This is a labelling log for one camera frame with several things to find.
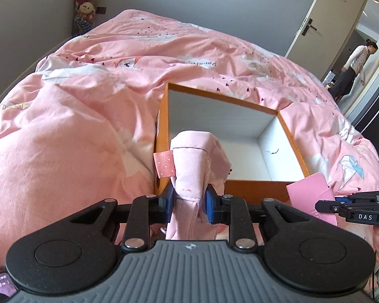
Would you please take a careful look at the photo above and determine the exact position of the person in doorway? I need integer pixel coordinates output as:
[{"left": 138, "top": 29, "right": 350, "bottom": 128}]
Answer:
[{"left": 329, "top": 40, "right": 378, "bottom": 103}]

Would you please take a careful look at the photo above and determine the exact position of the beige bedroom door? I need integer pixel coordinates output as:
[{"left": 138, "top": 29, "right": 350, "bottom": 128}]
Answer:
[{"left": 286, "top": 0, "right": 366, "bottom": 79}]

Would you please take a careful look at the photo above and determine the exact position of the pink fabric pouch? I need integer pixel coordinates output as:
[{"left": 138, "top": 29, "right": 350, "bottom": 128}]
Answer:
[{"left": 153, "top": 131, "right": 231, "bottom": 241}]

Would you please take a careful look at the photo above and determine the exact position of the tube of plush toys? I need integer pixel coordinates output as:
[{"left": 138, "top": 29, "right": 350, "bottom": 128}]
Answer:
[{"left": 72, "top": 0, "right": 98, "bottom": 37}]

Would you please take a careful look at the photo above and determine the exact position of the phone screen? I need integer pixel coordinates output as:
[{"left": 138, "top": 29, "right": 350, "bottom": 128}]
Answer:
[{"left": 0, "top": 270, "right": 17, "bottom": 303}]

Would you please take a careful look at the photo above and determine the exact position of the pink patterned duvet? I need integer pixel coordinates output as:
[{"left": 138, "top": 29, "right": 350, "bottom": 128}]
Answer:
[{"left": 0, "top": 10, "right": 379, "bottom": 269}]

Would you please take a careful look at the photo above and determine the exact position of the pink card envelope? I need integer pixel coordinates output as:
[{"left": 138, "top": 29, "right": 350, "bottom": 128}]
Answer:
[{"left": 286, "top": 173, "right": 338, "bottom": 226}]

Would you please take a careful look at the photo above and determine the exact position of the orange cardboard storage box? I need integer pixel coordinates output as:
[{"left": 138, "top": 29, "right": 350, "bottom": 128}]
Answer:
[{"left": 155, "top": 84, "right": 310, "bottom": 205}]

